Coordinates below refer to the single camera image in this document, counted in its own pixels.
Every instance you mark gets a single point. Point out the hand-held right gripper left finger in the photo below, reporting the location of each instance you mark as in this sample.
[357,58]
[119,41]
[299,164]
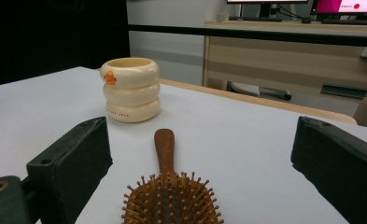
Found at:
[69,161]

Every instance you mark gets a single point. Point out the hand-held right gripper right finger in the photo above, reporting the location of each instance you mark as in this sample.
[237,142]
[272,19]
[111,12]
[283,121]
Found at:
[343,165]

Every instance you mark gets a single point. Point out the cream ringed cup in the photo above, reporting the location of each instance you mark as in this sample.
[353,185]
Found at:
[131,90]

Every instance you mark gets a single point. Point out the brown wooden hairbrush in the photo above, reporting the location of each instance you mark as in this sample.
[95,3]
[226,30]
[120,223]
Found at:
[164,149]

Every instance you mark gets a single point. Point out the dark green desk tray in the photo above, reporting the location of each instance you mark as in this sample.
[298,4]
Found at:
[343,90]

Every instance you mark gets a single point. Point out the white table mat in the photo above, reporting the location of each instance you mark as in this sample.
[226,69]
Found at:
[234,140]

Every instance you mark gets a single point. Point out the grey and black device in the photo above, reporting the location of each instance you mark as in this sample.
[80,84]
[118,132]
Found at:
[249,89]

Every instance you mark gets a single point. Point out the light wooden desk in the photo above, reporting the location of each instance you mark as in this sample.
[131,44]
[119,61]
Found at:
[280,62]

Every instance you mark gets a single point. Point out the black curtain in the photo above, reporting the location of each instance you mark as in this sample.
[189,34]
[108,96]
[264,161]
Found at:
[47,34]

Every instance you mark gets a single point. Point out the black keyboard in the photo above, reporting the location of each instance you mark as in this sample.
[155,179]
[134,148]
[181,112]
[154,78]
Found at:
[256,18]
[349,22]

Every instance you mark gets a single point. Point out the monitor with pink screen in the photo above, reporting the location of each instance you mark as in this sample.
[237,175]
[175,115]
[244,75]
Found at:
[333,6]

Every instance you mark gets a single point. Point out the black monitor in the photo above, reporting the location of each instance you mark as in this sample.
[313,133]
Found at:
[266,9]

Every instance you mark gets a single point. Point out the black frame bar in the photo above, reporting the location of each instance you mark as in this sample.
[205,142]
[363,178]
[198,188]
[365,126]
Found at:
[265,33]

